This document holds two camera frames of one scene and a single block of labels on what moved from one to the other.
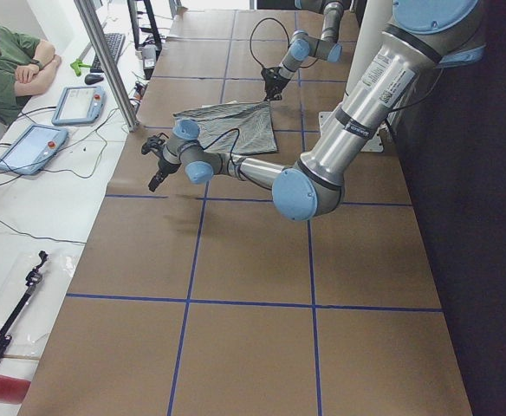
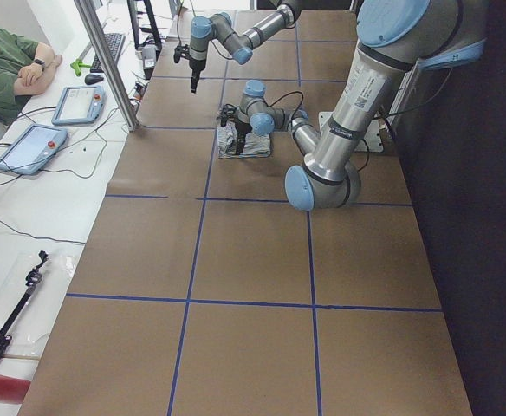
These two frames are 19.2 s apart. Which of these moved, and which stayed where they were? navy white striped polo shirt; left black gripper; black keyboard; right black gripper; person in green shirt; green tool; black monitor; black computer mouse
Moved: right black gripper; navy white striped polo shirt; left black gripper
Stayed: green tool; person in green shirt; black monitor; black keyboard; black computer mouse
